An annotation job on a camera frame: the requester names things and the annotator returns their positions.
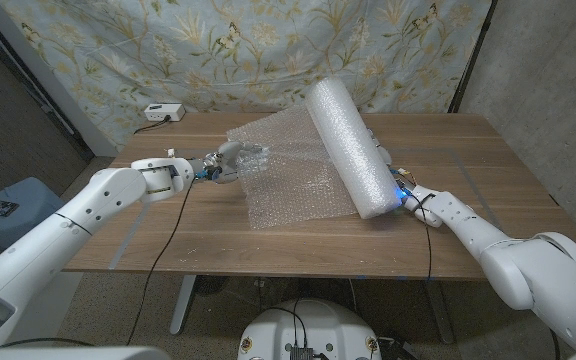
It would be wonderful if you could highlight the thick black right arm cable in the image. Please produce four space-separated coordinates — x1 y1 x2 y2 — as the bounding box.
549 327 563 360

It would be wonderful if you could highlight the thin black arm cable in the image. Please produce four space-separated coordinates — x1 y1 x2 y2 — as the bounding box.
126 180 194 347
419 198 434 280

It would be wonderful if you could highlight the floral light blue backdrop cloth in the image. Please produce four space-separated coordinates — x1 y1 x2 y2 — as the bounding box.
0 0 494 151

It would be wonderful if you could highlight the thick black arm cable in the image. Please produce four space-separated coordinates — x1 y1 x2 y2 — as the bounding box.
549 327 563 360
0 336 95 350

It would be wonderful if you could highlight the blue plastic storage bin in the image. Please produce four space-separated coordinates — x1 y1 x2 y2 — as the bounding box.
0 176 65 251

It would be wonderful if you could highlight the black torso cable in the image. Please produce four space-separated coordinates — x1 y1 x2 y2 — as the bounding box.
260 299 310 349

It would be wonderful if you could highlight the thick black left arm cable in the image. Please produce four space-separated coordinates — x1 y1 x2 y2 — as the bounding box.
0 336 95 350

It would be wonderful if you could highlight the white power strip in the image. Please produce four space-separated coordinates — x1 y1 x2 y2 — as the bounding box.
143 103 187 123

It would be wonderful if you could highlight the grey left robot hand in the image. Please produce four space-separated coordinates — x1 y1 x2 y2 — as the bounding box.
187 140 269 185

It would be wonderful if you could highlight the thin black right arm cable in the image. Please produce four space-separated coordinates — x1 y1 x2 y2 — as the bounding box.
419 198 434 280

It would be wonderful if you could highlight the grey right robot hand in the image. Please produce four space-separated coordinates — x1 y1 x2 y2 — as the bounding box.
367 128 415 200

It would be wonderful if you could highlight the black backdrop stand pole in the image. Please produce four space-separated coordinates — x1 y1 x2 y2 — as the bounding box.
448 0 499 114

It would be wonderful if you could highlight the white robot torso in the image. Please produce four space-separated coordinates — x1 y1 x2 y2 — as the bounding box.
237 298 383 360

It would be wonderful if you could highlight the black power strip cord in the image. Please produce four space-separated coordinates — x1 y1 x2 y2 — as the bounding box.
133 115 172 135

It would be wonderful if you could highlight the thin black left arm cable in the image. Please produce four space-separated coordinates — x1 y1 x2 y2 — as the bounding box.
126 180 194 347

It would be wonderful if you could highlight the clear bubble wrap roll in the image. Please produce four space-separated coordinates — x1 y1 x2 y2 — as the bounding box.
226 77 403 231

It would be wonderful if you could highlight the white table leg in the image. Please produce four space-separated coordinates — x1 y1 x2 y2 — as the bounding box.
170 274 199 335
422 279 457 345

